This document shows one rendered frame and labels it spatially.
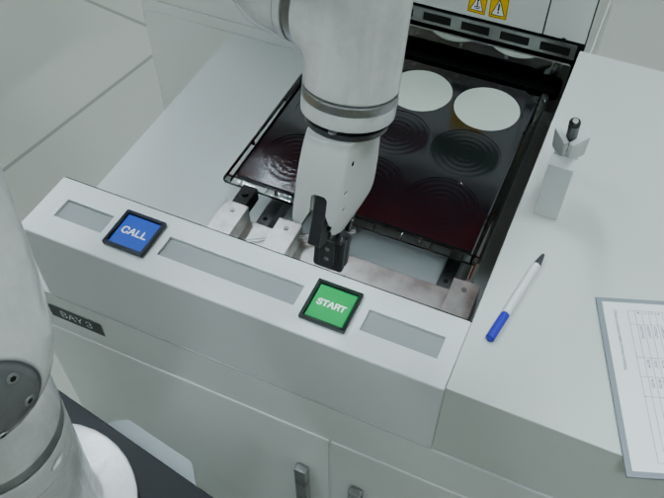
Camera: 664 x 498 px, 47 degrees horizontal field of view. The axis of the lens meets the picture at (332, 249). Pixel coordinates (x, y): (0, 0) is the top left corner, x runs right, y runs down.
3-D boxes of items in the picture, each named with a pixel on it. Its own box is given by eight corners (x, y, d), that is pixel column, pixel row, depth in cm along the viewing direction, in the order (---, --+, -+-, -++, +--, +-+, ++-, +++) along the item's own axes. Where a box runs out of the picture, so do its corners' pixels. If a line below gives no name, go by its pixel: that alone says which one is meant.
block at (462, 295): (452, 290, 97) (455, 276, 95) (477, 298, 96) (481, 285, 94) (431, 339, 92) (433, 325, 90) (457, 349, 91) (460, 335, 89)
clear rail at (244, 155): (329, 39, 129) (329, 32, 128) (337, 41, 129) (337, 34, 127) (221, 184, 108) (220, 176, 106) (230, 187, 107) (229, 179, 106)
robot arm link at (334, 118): (327, 51, 70) (324, 81, 72) (285, 91, 63) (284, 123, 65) (413, 75, 68) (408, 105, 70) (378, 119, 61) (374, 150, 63)
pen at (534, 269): (539, 250, 89) (485, 334, 81) (547, 253, 88) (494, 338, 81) (539, 255, 90) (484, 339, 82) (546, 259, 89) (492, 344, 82)
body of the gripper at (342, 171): (331, 71, 71) (322, 171, 79) (284, 120, 64) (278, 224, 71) (407, 93, 70) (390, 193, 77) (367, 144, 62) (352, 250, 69)
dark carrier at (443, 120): (335, 42, 127) (335, 40, 127) (538, 97, 119) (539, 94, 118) (236, 177, 108) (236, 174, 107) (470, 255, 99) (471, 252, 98)
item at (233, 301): (89, 244, 109) (62, 175, 99) (456, 383, 95) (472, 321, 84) (48, 292, 104) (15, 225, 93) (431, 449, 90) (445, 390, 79)
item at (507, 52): (313, 41, 135) (312, -6, 128) (559, 108, 124) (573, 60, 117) (309, 46, 134) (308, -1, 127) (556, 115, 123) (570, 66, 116)
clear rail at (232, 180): (226, 177, 108) (225, 170, 107) (481, 262, 99) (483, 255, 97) (221, 184, 108) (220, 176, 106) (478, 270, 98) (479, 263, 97)
